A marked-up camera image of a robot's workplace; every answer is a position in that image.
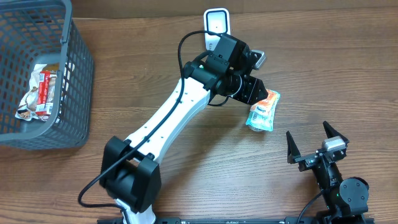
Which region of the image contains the grey plastic mesh basket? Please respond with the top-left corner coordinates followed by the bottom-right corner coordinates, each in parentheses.
top-left (1, 0), bottom-right (95, 150)

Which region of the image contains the red snack stick packet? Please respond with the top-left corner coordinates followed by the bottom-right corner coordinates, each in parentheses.
top-left (35, 70), bottom-right (51, 116)

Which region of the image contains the teal wet wipes pack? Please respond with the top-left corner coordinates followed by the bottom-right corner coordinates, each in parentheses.
top-left (246, 94), bottom-right (280, 132)

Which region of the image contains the white barcode scanner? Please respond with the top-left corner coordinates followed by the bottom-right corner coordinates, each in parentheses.
top-left (203, 7), bottom-right (231, 50)

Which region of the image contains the orange Kleenex tissue pack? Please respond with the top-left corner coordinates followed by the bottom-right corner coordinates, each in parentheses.
top-left (250, 89), bottom-right (279, 116)

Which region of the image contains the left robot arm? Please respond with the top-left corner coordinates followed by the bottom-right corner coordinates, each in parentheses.
top-left (99, 34), bottom-right (268, 223)

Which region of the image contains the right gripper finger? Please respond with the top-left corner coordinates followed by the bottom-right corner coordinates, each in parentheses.
top-left (286, 131), bottom-right (301, 164)
top-left (323, 121), bottom-right (349, 144)

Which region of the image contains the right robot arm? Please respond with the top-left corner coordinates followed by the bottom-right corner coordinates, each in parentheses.
top-left (286, 121), bottom-right (374, 224)

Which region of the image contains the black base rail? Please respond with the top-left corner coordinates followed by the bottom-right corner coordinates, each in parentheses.
top-left (96, 217), bottom-right (375, 224)

